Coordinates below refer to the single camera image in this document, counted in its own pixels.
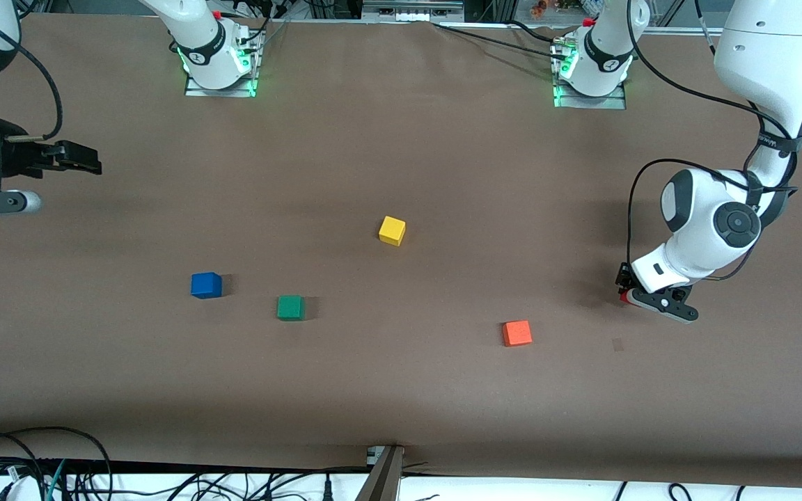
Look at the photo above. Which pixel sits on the yellow wooden cube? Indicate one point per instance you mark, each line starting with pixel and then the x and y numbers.
pixel 392 231

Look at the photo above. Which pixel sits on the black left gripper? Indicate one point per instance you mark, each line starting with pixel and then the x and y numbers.
pixel 625 277

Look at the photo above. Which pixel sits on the green wooden cube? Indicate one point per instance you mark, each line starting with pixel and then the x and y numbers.
pixel 290 308

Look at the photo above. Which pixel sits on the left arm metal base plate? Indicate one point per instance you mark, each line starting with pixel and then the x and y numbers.
pixel 589 103

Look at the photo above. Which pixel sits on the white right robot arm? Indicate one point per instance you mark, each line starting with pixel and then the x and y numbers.
pixel 199 42

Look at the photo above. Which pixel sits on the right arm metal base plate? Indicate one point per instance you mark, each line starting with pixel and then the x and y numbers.
pixel 220 92

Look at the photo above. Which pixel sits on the red wooden cube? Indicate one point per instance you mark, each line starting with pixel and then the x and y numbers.
pixel 624 297

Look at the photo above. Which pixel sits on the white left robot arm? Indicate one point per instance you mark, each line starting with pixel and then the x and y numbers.
pixel 707 223

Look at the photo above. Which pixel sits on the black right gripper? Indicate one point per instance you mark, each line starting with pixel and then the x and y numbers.
pixel 12 152

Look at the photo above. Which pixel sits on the silver frame piece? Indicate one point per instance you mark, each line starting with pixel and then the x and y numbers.
pixel 411 12

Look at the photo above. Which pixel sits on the black power plug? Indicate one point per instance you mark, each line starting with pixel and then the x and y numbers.
pixel 328 490

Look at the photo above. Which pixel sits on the aluminium profile beam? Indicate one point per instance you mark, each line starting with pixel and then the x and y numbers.
pixel 383 480

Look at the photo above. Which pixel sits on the aluminium table rail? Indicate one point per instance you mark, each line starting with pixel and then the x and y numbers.
pixel 679 30

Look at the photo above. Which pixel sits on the brown table cover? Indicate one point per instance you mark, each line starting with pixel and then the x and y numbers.
pixel 401 390

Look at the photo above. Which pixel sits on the orange wooden cube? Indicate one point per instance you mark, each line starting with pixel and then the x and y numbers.
pixel 517 333

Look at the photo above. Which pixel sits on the blue wooden cube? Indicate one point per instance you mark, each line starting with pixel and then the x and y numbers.
pixel 206 286

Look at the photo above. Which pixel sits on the small orange figurine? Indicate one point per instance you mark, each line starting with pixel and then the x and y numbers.
pixel 539 8

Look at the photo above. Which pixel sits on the small metal bracket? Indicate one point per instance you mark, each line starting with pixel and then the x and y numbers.
pixel 373 456

